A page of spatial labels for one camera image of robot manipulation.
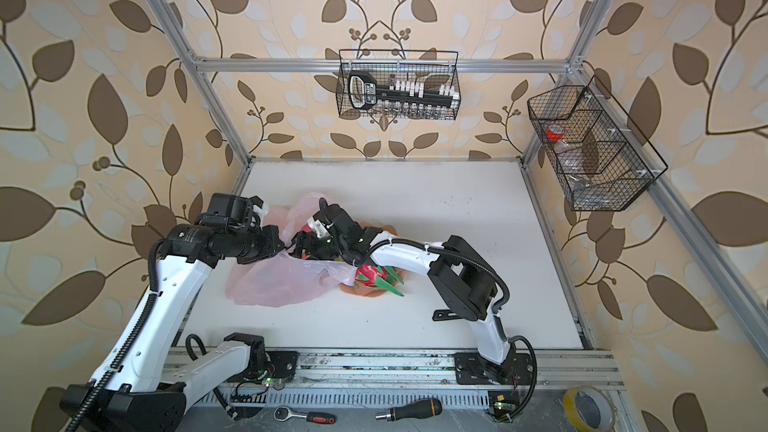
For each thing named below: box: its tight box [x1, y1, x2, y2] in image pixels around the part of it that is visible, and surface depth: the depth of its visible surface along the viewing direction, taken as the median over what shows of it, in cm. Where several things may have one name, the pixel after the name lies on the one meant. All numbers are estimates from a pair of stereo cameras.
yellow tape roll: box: [563, 384, 617, 432], surface depth 69 cm
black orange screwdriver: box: [375, 398, 443, 422], surface depth 68 cm
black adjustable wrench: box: [432, 309, 462, 321], surface depth 84 cm
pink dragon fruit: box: [354, 264, 405, 297], surface depth 83 cm
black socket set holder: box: [348, 71, 459, 111], surface depth 84 cm
